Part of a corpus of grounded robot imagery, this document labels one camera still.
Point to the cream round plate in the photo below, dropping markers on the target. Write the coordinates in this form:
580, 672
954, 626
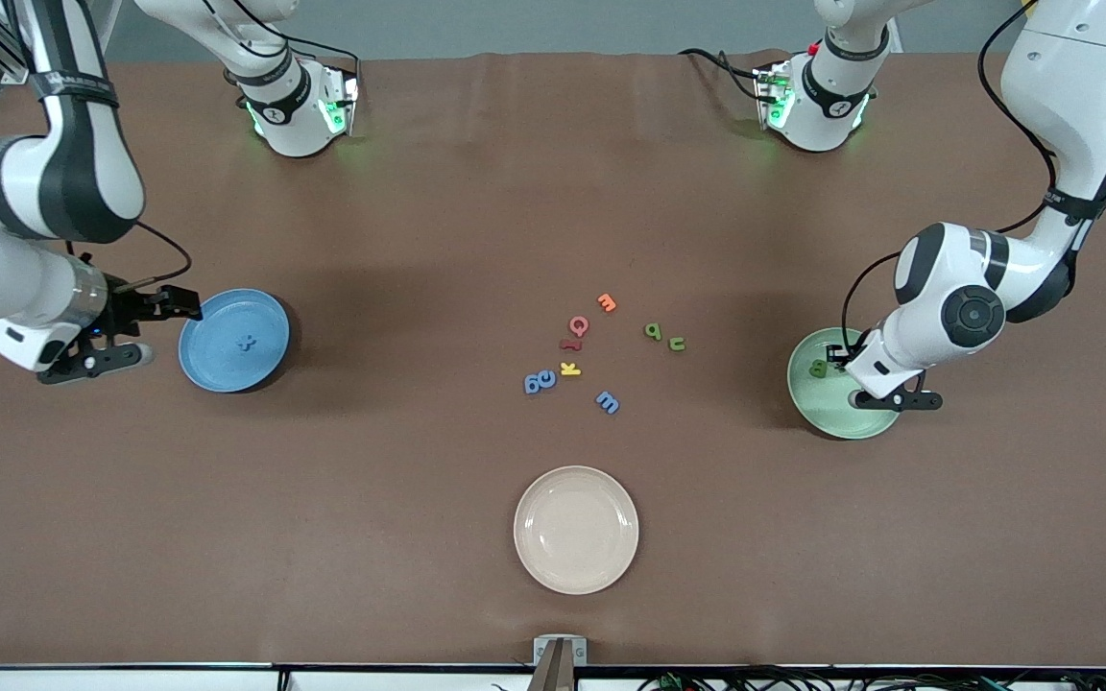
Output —
576, 530

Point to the orange letter m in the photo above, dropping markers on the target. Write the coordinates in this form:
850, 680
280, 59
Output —
607, 303

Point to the blue letter m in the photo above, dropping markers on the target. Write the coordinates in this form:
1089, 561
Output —
608, 403

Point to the blue round plate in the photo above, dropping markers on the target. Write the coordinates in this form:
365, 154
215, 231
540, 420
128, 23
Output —
227, 365

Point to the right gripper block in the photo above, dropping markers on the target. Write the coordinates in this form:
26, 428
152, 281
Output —
128, 307

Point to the red letter Q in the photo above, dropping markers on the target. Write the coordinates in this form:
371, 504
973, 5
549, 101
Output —
572, 327

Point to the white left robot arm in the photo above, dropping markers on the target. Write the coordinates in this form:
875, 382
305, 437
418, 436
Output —
1071, 106

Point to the green round plate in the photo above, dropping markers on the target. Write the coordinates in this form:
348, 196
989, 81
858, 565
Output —
831, 413

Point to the white table edge rail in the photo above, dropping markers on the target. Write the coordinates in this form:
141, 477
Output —
131, 681

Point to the blue letter g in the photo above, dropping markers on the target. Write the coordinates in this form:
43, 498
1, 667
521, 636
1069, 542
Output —
527, 384

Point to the grey metal mount bracket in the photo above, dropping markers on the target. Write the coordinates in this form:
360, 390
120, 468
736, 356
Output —
541, 651

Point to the brown table mat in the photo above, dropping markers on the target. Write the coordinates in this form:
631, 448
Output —
323, 528

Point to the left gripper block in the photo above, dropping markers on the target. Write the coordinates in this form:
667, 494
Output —
842, 355

